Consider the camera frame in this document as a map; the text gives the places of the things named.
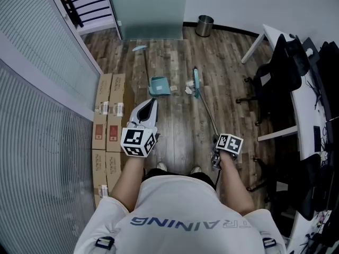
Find black keyboard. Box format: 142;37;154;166
313;125;322;153

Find black mesh office chair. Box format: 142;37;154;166
235;33;311;127
246;152;323;222

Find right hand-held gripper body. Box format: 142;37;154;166
210;133;244;173

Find white office desk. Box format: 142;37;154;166
240;23;331;143
286;131;339;254

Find frosted glass door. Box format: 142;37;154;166
105;0;189;41

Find silver metal bin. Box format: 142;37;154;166
195;14;215;38

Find black slatted chair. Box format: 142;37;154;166
53;0;113;29

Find person's right forearm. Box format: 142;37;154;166
219;152;256;217

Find black monitor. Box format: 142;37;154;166
316;40;339;122

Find black shorts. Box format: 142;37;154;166
142;168;217;188

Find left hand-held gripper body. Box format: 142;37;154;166
120;120;161;158

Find person's left forearm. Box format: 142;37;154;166
109;155;147;213

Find white printed t-shirt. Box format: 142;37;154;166
74;174;287;254

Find tangled black cables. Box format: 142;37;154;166
304;74;327;111

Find blue strap buckle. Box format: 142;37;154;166
262;237;278;249
95;236;116;250

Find brown cardboard box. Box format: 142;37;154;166
92;149;108;208
105;73;128;153
105;151;126;193
92;73;113;151

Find teal broom with metal handle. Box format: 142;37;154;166
192;68;220;142

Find teal dustpan with long handle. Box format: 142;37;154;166
132;44;172;98

